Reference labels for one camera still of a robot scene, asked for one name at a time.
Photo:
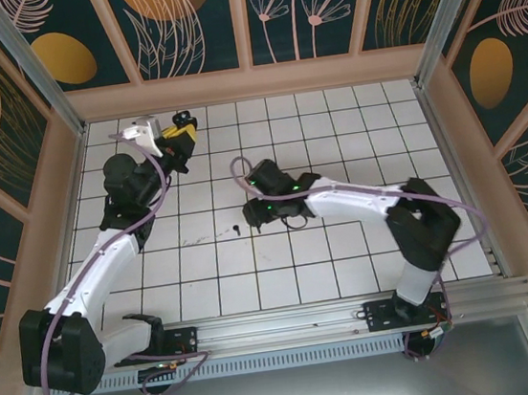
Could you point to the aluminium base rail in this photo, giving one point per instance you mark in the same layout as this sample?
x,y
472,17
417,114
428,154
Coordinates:
x,y
280,325

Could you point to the black earbud charging case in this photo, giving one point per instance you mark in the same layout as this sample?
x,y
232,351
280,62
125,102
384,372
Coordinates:
x,y
183,118

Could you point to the aluminium corner post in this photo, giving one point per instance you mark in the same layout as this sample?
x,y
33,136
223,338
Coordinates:
x,y
443,16
39,75

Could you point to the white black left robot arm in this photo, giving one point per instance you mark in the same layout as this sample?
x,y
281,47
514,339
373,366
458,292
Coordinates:
x,y
103,260

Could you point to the base electronics board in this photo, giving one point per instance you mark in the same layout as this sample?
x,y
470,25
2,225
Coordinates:
x,y
437,332

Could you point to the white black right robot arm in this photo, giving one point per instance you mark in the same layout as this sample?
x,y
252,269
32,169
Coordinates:
x,y
351,199

